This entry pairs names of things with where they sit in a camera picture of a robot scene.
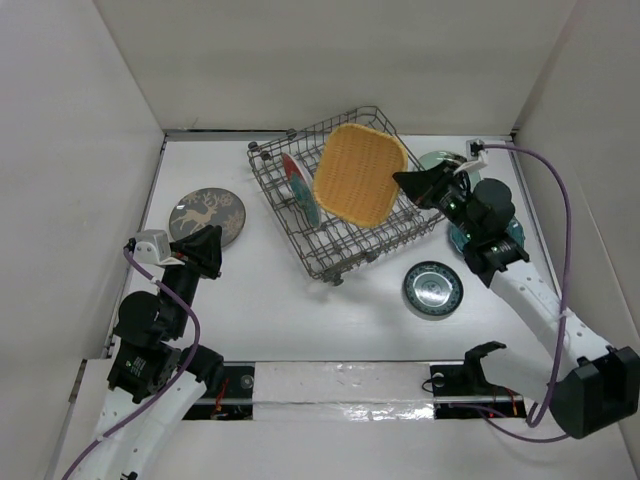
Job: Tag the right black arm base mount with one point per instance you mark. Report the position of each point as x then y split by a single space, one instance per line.
460 390

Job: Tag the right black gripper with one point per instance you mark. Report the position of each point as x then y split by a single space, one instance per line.
423 186

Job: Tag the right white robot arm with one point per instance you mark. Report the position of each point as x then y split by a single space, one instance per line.
587 384

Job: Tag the teal scalloped plate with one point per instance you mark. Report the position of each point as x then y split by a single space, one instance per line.
458 239

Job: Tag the mint green floral plate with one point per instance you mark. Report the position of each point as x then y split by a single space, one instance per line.
457 162

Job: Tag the small blue patterned plate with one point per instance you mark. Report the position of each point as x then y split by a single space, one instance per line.
433 289

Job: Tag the grey plate with deer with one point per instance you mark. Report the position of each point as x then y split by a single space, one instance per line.
208 207

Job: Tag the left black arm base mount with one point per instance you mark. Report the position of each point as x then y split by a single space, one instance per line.
233 398

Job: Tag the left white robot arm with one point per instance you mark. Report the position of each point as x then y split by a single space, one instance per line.
160 368

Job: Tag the red plate with teal flower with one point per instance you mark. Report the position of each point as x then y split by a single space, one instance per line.
300 182

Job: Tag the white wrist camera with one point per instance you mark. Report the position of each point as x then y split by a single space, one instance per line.
152 247
476 158

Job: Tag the grey wire dish rack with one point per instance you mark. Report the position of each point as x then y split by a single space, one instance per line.
334 247

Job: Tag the square woven bamboo plate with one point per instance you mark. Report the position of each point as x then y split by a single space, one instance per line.
354 178

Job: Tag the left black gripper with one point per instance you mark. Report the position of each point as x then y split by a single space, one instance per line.
200 250

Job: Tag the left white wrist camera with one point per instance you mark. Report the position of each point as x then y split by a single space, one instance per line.
152 247

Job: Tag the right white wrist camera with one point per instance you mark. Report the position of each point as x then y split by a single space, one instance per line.
476 158

